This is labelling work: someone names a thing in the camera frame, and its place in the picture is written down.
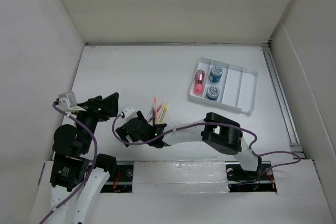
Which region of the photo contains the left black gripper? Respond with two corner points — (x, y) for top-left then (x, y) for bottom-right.
(71, 91), (119, 152)

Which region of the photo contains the yellow pen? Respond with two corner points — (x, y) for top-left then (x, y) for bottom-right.
(160, 103), (169, 124)
(156, 103), (166, 124)

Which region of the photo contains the orange pen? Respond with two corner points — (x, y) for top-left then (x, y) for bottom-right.
(153, 96), (157, 123)

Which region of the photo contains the red clear pen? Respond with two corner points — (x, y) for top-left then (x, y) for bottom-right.
(148, 101), (165, 123)

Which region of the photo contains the pink glue bottle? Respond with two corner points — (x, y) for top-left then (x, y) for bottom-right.
(194, 70), (205, 95)

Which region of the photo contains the blue patterned tape roll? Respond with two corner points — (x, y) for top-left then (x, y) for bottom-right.
(208, 66), (224, 83)
(206, 86), (221, 101)

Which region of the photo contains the blue clear pen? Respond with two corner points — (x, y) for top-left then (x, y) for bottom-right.
(146, 107), (153, 121)

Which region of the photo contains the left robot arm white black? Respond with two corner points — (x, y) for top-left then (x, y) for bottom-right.
(41, 92), (119, 223)

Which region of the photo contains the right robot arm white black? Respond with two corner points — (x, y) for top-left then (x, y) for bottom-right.
(112, 111), (262, 179)

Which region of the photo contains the white foam block front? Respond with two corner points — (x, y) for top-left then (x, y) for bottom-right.
(132, 161), (229, 194)

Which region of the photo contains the white compartment tray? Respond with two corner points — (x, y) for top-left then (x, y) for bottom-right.
(189, 57), (258, 115)

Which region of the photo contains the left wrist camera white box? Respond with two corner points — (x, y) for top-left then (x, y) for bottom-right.
(58, 92), (77, 112)

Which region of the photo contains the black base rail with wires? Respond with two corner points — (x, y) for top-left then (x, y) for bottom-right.
(101, 161), (277, 193)

